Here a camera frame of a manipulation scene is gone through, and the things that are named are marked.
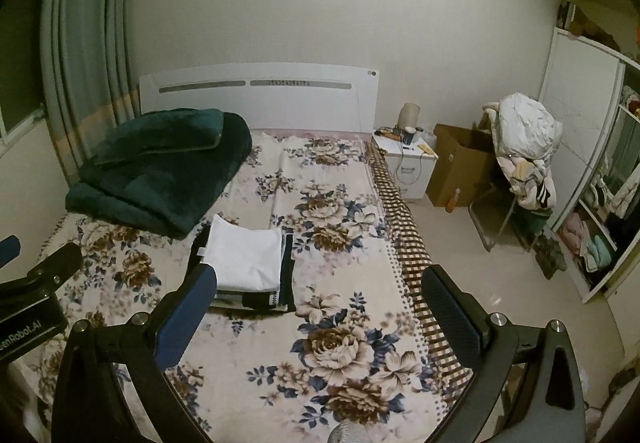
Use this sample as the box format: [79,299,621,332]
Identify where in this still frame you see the white t-shirt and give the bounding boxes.
[198,214,284,294]

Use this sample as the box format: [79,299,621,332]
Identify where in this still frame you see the brown plaid blanket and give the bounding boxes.
[367,140,476,389]

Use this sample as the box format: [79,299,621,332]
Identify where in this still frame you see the bed with floral sheet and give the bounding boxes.
[30,130,476,443]

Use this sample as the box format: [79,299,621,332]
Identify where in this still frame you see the white nightstand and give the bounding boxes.
[371,128,440,201]

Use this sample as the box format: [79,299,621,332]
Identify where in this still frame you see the stack of folded dark clothes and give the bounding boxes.
[187,223,297,313]

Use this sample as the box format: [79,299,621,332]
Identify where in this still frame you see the hanging white coat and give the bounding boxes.
[607,168,640,219]

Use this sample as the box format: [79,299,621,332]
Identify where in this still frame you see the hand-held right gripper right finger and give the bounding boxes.
[421,264,586,443]

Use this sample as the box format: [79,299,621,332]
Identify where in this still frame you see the folded pink and teal clothes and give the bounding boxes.
[557,216,618,274]

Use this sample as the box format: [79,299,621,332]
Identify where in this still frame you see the window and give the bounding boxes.
[0,0,51,144]

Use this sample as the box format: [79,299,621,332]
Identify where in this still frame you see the dark green plush blanket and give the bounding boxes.
[65,108,252,239]

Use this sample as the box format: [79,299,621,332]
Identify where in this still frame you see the large cardboard box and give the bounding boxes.
[425,123,501,210]

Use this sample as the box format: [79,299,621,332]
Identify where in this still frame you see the beige table lamp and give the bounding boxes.
[398,102,420,129]

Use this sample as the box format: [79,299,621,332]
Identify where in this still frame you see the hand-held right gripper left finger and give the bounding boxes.
[50,263,218,443]

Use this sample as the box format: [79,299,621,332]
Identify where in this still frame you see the white wardrobe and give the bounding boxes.
[537,26,640,304]

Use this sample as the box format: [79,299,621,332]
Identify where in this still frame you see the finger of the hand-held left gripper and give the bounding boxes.
[0,242,83,304]
[0,235,21,269]

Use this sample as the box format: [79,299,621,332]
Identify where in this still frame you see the pile of mixed clothes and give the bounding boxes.
[495,156,558,211]

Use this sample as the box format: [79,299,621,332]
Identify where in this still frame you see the white bed headboard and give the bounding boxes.
[139,62,381,134]

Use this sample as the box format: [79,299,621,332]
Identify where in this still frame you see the pair of green slippers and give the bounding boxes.
[532,233,568,279]

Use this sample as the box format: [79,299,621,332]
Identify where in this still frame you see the boxes on wardrobe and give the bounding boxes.
[557,0,640,54]

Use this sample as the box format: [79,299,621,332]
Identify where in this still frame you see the pale green curtain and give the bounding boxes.
[40,0,143,174]

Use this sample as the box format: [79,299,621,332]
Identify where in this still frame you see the white puffy jacket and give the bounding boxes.
[482,93,563,159]

